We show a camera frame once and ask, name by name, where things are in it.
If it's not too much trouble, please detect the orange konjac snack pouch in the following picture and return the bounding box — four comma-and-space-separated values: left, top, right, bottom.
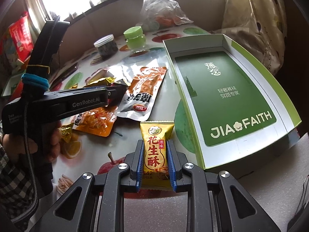
71, 106, 118, 137

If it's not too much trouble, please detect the yellow peanut crisp candy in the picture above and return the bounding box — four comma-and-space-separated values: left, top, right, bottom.
140, 121, 174, 190

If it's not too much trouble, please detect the white pink sesame nougat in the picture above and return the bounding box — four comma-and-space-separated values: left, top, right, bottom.
85, 68, 108, 83

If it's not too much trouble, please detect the long gold rice bar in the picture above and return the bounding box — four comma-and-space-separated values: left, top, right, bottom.
59, 123, 74, 143

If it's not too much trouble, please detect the plaid sleeve forearm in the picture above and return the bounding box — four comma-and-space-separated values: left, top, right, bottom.
1, 131, 34, 219

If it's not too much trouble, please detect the person left hand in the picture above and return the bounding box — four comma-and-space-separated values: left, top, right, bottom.
1, 120, 62, 164

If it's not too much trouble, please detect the silver orange snack pouch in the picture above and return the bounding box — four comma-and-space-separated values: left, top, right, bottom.
115, 67, 166, 122

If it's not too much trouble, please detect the dark jar white lid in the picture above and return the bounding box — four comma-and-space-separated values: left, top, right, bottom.
94, 34, 118, 61

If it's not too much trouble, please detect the black smartphone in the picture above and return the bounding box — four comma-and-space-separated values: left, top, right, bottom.
51, 62, 79, 87

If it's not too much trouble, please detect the green glass jar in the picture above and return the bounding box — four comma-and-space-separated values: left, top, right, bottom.
124, 26, 146, 52

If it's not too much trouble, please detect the white foam sheet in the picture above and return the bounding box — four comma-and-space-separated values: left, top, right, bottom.
124, 134, 308, 231

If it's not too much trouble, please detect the red snack bag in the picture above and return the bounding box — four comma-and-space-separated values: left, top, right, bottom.
9, 12, 34, 62

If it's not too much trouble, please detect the green white cardboard box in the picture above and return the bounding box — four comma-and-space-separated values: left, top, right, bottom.
164, 34, 301, 169

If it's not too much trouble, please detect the clear plastic bag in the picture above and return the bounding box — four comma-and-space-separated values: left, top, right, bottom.
136, 0, 193, 32

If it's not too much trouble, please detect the cream patterned curtain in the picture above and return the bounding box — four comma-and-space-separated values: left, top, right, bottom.
216, 0, 287, 75

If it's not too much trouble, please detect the black cable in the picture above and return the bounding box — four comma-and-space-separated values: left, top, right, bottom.
10, 101, 40, 224

